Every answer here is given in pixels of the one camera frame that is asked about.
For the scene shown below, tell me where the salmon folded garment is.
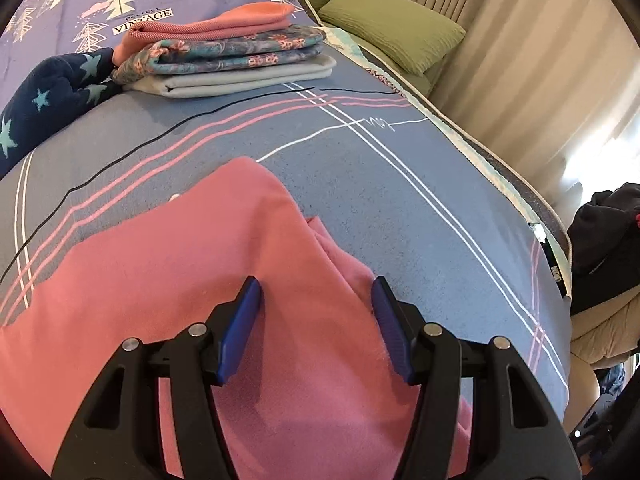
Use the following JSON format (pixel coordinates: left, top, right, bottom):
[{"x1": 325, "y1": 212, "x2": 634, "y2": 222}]
[{"x1": 114, "y1": 1, "x2": 297, "y2": 65}]

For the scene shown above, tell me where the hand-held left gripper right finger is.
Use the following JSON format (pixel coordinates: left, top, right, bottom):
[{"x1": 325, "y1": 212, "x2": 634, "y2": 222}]
[{"x1": 371, "y1": 276, "x2": 583, "y2": 480}]

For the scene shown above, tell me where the blue-grey striped bed sheet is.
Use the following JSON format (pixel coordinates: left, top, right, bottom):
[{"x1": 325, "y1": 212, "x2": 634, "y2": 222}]
[{"x1": 0, "y1": 42, "x2": 572, "y2": 436}]

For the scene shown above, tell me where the mattress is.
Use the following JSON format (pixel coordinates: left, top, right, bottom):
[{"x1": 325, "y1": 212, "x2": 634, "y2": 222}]
[{"x1": 277, "y1": 0, "x2": 573, "y2": 306}]

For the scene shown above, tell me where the beige padded coat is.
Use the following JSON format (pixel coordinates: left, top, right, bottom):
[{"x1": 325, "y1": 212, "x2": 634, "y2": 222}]
[{"x1": 570, "y1": 285, "x2": 640, "y2": 367}]

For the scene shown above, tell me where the dark clothing pile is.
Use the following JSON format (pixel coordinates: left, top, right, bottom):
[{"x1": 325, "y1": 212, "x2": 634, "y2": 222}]
[{"x1": 569, "y1": 182, "x2": 640, "y2": 317}]

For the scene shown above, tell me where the navy star fleece cloth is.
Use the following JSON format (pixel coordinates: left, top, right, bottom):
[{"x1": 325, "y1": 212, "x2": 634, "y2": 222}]
[{"x1": 0, "y1": 47, "x2": 126, "y2": 181}]

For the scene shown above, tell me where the large green pillow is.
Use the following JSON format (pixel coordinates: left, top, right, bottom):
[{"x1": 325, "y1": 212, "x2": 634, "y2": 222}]
[{"x1": 317, "y1": 0, "x2": 467, "y2": 77}]

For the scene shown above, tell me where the pale grey folded garment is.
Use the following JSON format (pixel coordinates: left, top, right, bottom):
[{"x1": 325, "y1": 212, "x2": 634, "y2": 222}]
[{"x1": 124, "y1": 55, "x2": 337, "y2": 100}]

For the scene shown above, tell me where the floral folded garment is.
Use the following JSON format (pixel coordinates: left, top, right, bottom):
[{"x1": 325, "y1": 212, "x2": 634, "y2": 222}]
[{"x1": 110, "y1": 25, "x2": 329, "y2": 86}]

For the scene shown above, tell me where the pink garment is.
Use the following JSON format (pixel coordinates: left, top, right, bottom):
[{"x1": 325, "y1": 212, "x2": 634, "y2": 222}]
[{"x1": 0, "y1": 156, "x2": 474, "y2": 480}]

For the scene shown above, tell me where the black stand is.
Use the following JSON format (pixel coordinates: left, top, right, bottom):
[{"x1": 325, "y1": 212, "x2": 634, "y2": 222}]
[{"x1": 570, "y1": 390, "x2": 623, "y2": 463}]

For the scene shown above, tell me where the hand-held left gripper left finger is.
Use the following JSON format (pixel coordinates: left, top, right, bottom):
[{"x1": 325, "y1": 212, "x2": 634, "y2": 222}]
[{"x1": 50, "y1": 275, "x2": 263, "y2": 480}]

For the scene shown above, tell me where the beige curtain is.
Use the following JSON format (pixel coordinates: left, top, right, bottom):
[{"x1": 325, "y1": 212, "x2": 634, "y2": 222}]
[{"x1": 340, "y1": 0, "x2": 640, "y2": 221}]

